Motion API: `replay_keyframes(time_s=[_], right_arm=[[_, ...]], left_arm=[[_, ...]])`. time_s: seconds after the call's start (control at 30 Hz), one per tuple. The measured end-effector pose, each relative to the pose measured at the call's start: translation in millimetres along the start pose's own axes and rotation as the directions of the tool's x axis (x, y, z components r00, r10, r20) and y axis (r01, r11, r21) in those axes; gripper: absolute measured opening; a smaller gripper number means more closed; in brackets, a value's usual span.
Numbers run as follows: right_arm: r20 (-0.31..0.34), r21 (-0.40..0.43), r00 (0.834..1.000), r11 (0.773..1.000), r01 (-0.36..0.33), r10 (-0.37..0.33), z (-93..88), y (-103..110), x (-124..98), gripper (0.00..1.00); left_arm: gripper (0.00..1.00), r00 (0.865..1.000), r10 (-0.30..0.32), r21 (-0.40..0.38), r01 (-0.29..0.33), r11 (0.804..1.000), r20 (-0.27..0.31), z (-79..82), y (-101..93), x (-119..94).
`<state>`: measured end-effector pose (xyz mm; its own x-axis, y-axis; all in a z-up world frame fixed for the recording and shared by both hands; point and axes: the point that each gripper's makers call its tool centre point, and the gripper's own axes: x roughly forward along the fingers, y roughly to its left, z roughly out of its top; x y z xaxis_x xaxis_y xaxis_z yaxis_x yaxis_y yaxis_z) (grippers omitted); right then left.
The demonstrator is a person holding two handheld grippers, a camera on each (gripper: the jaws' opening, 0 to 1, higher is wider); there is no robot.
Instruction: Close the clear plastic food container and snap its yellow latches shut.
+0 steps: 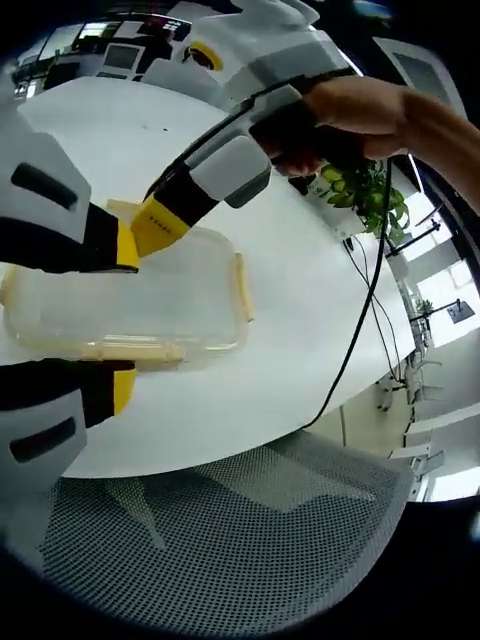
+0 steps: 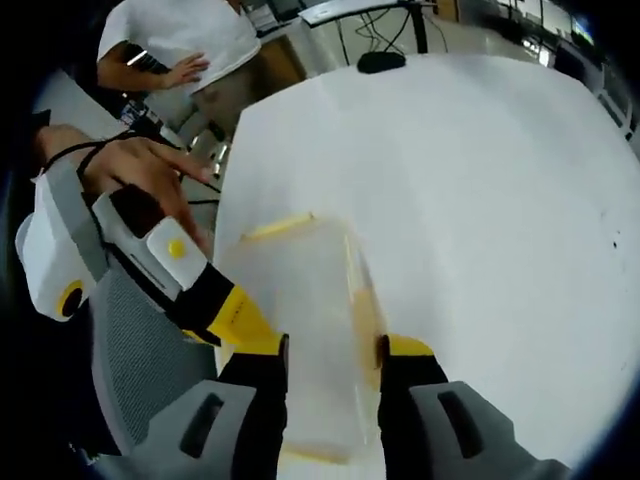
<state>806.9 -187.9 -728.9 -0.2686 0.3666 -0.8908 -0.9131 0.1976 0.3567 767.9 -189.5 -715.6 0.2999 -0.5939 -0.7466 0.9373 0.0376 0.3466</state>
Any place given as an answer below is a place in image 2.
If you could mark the person's left hand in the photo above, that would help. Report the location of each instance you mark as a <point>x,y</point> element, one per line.
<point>130,160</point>

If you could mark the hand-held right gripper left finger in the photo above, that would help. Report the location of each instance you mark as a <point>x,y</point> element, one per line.
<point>260,400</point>

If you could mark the wooden cabinet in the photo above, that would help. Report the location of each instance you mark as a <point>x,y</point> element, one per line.
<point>282,60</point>

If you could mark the black object on table edge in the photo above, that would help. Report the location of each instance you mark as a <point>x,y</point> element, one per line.
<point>380,62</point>

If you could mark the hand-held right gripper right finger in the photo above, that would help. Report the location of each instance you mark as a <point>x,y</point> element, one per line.
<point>405,400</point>

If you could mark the clear box with yellow buckles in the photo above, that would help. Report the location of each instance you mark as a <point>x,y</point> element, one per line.
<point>320,310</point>

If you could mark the grey mesh office chair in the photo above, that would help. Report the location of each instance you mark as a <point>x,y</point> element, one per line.
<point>145,350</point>

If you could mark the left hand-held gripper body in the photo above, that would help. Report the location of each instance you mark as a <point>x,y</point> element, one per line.
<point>55,235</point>

